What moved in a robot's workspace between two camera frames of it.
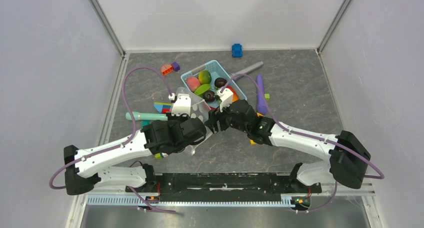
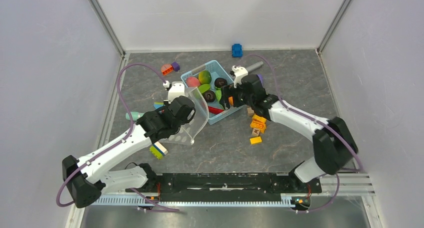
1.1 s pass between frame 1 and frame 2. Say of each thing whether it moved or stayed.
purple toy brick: stayed
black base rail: stayed
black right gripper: moved
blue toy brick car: stayed
